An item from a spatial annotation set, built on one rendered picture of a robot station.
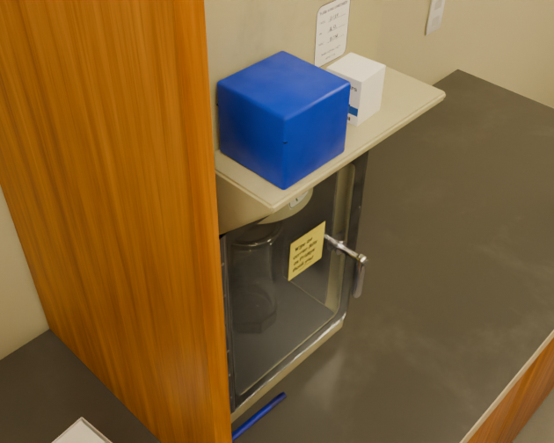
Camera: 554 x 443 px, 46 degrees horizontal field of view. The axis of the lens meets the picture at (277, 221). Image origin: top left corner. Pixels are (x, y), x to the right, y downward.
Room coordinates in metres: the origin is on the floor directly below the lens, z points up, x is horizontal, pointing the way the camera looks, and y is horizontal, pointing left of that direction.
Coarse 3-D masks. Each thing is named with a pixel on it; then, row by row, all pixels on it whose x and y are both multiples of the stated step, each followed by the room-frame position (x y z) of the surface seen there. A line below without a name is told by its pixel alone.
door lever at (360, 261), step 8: (336, 248) 0.76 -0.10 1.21; (344, 248) 0.76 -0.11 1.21; (352, 256) 0.75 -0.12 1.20; (360, 256) 0.74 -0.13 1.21; (360, 264) 0.73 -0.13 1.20; (360, 272) 0.73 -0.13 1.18; (352, 280) 0.74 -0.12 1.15; (360, 280) 0.73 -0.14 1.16; (352, 288) 0.74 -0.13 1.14; (360, 288) 0.73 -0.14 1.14
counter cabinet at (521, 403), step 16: (544, 352) 0.96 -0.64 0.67; (528, 368) 0.90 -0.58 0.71; (544, 368) 1.03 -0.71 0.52; (528, 384) 0.95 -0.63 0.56; (544, 384) 1.12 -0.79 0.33; (512, 400) 0.88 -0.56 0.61; (528, 400) 1.02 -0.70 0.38; (496, 416) 0.81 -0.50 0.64; (512, 416) 0.94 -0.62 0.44; (528, 416) 1.11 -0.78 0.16; (480, 432) 0.76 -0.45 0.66; (496, 432) 0.87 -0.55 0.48; (512, 432) 1.01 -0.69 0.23
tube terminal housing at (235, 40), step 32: (224, 0) 0.62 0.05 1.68; (256, 0) 0.65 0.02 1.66; (288, 0) 0.69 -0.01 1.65; (320, 0) 0.73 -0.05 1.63; (352, 0) 0.77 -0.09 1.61; (224, 32) 0.62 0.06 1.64; (256, 32) 0.65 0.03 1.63; (288, 32) 0.69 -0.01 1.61; (352, 32) 0.77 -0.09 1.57; (224, 64) 0.62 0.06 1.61
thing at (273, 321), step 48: (336, 192) 0.75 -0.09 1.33; (240, 240) 0.61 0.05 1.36; (288, 240) 0.68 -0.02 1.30; (336, 240) 0.76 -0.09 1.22; (240, 288) 0.61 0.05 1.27; (288, 288) 0.68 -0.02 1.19; (336, 288) 0.77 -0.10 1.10; (240, 336) 0.61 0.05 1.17; (288, 336) 0.68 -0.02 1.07; (240, 384) 0.60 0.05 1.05
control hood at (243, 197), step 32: (384, 96) 0.72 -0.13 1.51; (416, 96) 0.72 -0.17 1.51; (352, 128) 0.65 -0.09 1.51; (384, 128) 0.65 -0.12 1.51; (224, 160) 0.58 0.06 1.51; (352, 160) 0.60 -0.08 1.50; (224, 192) 0.55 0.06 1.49; (256, 192) 0.53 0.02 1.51; (288, 192) 0.53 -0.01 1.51; (224, 224) 0.56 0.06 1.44
